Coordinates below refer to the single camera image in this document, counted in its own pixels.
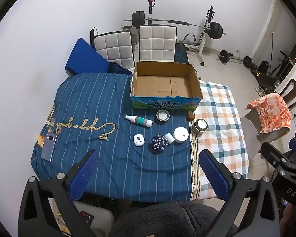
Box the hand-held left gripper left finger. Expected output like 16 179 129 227
17 149 100 237

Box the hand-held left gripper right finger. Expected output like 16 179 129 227
199 149 280 237

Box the silver perforated round jar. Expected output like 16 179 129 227
192 119 209 135

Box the white round tin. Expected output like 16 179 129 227
173 127 189 144

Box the black round tin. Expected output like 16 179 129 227
150 134 169 153

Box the white rounded case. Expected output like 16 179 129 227
134 133 145 148

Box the white spray bottle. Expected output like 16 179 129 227
125 115 153 128

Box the cardboard box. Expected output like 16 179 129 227
130 61 203 111

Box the person's right forearm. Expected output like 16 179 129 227
281 204 295 228

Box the blue striped blanket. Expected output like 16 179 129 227
30 73 200 202

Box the small black red device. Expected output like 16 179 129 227
79 211 94 225

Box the orange floral towel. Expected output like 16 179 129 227
246 93 293 134

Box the checkered blanket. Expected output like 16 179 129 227
192 80 249 199

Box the white plastic stool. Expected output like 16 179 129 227
51 197 114 237

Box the blue smartphone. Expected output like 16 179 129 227
41 132 58 162

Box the wooden chair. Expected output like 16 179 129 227
239 79 296 139

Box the dark fleece clothing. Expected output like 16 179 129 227
109 201 237 237

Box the small metal tool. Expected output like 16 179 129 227
46 106 56 129

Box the black exercise machine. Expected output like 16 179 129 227
271 51 296 77

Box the black box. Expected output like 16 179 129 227
258 60 271 73

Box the dark blue cloth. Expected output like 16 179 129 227
108 62 134 76

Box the short barbell with black plates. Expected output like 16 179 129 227
218 50 253 69

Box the blue foam mat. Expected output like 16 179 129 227
65 38 111 75

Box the black blue bench pad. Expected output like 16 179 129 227
175 43 190 64

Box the white padded chair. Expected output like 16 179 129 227
90 28 135 71
138 25 177 63

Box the white weight rack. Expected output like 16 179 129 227
145 0 216 67

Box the long barbell with black plates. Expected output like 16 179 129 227
125 11 226 40

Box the grey cable handle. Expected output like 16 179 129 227
184 33 197 44

